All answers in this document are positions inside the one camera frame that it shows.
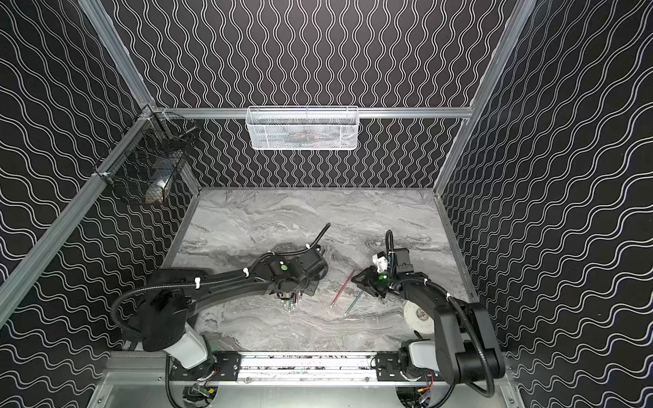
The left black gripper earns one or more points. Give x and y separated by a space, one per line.
293 297

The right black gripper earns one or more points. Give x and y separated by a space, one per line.
368 280

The bundle of coloured pencils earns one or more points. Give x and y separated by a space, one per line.
289 303

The red pencil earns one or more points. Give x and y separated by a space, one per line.
342 288

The green pencil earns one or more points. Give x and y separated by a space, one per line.
353 303

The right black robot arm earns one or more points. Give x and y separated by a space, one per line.
466 347

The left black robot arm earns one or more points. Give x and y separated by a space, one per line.
158 314

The white tape roll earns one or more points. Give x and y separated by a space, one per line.
417 319

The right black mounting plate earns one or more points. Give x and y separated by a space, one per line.
387 366

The black mounting plate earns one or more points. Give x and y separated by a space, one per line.
220 366
387 366

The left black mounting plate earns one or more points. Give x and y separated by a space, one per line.
220 366

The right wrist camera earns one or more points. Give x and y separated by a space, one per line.
381 262

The white mesh wall basket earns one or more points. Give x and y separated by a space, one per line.
303 128

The black wire wall basket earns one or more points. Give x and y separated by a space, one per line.
146 171

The aluminium front rail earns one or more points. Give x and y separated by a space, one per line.
349 369

